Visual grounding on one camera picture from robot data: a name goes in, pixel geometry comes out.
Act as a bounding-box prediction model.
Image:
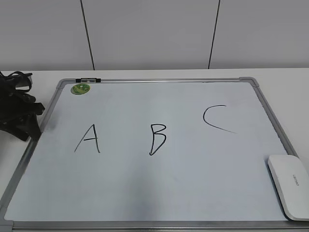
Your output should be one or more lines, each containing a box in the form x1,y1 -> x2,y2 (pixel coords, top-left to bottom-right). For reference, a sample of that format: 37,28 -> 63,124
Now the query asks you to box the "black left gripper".
0,71 -> 45,142

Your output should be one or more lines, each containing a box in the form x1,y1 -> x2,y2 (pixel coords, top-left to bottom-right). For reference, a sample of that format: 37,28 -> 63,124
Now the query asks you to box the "white whiteboard eraser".
267,155 -> 309,221

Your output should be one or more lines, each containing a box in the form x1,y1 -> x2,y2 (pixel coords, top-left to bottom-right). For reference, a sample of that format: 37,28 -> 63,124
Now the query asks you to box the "green round magnet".
70,84 -> 91,95

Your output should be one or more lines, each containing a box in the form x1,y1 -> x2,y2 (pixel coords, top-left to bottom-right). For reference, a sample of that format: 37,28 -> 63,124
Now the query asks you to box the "white framed whiteboard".
0,77 -> 309,232

